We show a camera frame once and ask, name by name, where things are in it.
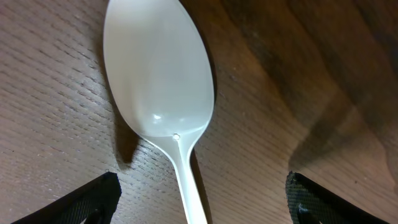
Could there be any white plastic spoon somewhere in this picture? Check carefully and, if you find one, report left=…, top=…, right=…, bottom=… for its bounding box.
left=103, top=0, right=215, bottom=224

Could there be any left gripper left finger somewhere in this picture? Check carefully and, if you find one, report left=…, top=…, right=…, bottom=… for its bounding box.
left=16, top=172, right=121, bottom=224

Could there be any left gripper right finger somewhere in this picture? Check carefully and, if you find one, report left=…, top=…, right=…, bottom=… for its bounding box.
left=285, top=172, right=385, bottom=224

